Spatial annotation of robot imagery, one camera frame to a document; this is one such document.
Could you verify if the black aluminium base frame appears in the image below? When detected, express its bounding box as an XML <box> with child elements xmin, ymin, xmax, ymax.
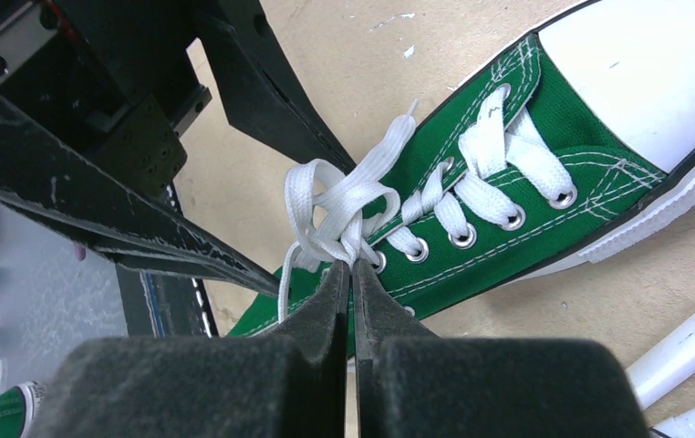
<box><xmin>114</xmin><ymin>181</ymin><xmax>222</xmax><ymax>339</ymax></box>

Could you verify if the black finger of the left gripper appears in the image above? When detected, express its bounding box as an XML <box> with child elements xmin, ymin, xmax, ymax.
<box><xmin>193</xmin><ymin>0</ymin><xmax>356</xmax><ymax>172</ymax></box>
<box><xmin>0</xmin><ymin>96</ymin><xmax>278</xmax><ymax>297</ymax></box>

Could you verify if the white marker pen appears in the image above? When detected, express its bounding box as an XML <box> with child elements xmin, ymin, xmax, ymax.
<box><xmin>627</xmin><ymin>313</ymin><xmax>695</xmax><ymax>410</ymax></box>

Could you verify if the green canvas sneaker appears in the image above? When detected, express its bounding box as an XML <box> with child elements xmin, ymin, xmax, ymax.
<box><xmin>232</xmin><ymin>1</ymin><xmax>695</xmax><ymax>336</ymax></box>

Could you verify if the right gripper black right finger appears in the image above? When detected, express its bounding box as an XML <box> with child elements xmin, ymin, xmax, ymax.
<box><xmin>352</xmin><ymin>260</ymin><xmax>648</xmax><ymax>437</ymax></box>

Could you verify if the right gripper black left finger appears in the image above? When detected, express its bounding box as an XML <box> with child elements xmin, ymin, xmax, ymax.
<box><xmin>31</xmin><ymin>262</ymin><xmax>350</xmax><ymax>437</ymax></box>

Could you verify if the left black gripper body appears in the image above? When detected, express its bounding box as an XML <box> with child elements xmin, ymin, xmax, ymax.
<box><xmin>0</xmin><ymin>1</ymin><xmax>212</xmax><ymax>198</ymax></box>

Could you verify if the white shoelace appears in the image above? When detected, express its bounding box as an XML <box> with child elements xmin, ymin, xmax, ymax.
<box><xmin>276</xmin><ymin>84</ymin><xmax>577</xmax><ymax>322</ymax></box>

